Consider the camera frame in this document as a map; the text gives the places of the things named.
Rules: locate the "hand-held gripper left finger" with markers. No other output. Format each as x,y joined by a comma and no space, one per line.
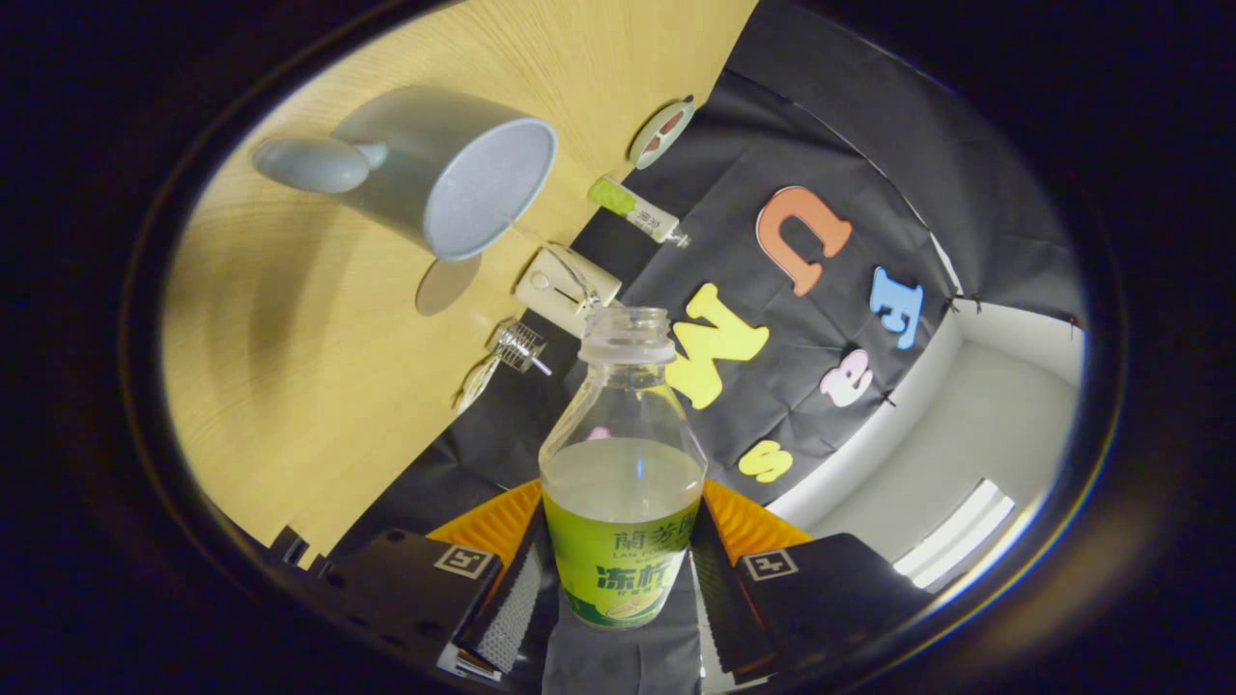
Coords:
517,603

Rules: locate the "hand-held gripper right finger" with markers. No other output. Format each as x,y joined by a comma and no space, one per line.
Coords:
719,598

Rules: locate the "green label juice bottle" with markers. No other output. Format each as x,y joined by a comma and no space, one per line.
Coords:
623,550

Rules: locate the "round brown coaster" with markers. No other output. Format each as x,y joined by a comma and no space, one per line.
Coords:
442,288

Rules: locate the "white cup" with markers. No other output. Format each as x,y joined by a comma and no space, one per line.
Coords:
415,174

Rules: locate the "capped green tea bottle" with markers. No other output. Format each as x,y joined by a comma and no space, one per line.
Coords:
632,208

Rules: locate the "white divided tray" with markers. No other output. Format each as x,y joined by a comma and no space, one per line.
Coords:
475,386

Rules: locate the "striped straw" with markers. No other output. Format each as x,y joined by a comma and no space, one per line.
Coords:
541,367

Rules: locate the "ceiling light panel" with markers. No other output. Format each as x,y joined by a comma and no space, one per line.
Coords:
951,536

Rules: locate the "wooden table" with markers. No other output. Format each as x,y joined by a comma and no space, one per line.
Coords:
319,386

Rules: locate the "white toaster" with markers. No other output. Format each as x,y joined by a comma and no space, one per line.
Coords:
555,290

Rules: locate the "pale green plate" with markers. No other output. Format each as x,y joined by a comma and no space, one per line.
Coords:
639,154

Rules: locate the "brown meat piece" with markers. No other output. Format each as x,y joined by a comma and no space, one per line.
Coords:
673,122
654,145

